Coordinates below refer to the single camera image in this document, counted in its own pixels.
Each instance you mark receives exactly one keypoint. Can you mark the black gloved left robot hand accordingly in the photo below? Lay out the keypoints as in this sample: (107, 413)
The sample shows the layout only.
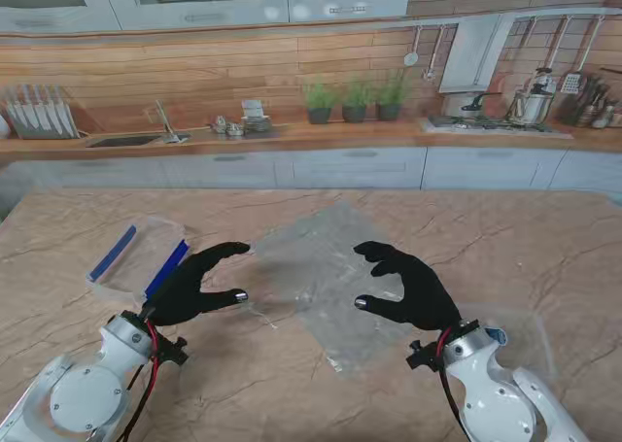
(180, 291)

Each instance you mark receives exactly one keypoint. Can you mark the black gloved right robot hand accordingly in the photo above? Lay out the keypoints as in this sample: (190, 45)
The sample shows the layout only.
(423, 296)

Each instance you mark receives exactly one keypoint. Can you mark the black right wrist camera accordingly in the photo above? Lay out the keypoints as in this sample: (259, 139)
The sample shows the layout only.
(423, 357)

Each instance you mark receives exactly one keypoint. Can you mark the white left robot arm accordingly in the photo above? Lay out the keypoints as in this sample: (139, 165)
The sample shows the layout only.
(82, 398)

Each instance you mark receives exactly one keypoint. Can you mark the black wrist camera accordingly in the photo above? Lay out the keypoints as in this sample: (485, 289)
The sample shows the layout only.
(171, 350)
(423, 357)

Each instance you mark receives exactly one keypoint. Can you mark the printed kitchen backdrop banner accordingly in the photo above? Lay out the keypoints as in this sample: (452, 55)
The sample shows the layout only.
(194, 73)

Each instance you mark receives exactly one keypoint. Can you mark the clear bubble film sheet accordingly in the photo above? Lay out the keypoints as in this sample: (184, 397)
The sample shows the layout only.
(316, 277)

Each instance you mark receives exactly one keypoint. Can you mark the clear plastic lid blue label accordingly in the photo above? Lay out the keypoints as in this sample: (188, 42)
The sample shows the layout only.
(529, 335)

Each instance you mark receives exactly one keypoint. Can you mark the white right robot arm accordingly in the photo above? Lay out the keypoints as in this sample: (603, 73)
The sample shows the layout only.
(486, 403)

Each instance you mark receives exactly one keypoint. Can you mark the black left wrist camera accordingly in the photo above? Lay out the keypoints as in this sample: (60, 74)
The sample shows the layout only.
(171, 350)

